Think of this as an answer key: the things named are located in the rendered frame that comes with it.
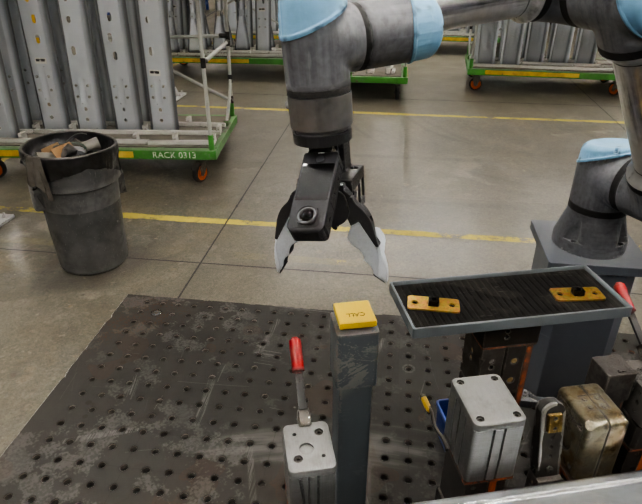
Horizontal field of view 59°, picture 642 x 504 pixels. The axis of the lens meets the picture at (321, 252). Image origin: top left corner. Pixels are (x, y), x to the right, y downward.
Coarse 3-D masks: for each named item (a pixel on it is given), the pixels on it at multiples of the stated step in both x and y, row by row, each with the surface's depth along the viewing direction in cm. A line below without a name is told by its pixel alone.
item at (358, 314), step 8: (336, 304) 93; (344, 304) 93; (352, 304) 93; (360, 304) 93; (368, 304) 93; (336, 312) 91; (344, 312) 91; (352, 312) 91; (360, 312) 91; (368, 312) 91; (344, 320) 89; (352, 320) 89; (360, 320) 89; (368, 320) 89; (376, 320) 90; (344, 328) 89; (352, 328) 89
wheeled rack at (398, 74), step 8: (400, 64) 704; (352, 72) 659; (360, 72) 663; (368, 72) 658; (376, 72) 663; (384, 72) 663; (392, 72) 654; (400, 72) 663; (352, 80) 650; (360, 80) 649; (368, 80) 648; (376, 80) 646; (384, 80) 645; (392, 80) 644; (400, 80) 643
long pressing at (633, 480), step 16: (576, 480) 82; (592, 480) 82; (608, 480) 82; (624, 480) 82; (640, 480) 82; (464, 496) 80; (480, 496) 80; (496, 496) 80; (512, 496) 80; (528, 496) 80; (544, 496) 80; (560, 496) 80; (576, 496) 80; (592, 496) 80; (608, 496) 80; (624, 496) 80; (640, 496) 80
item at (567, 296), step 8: (552, 288) 97; (560, 288) 97; (568, 288) 97; (576, 288) 96; (584, 288) 97; (592, 288) 97; (560, 296) 95; (568, 296) 95; (576, 296) 95; (584, 296) 95; (592, 296) 95; (600, 296) 95
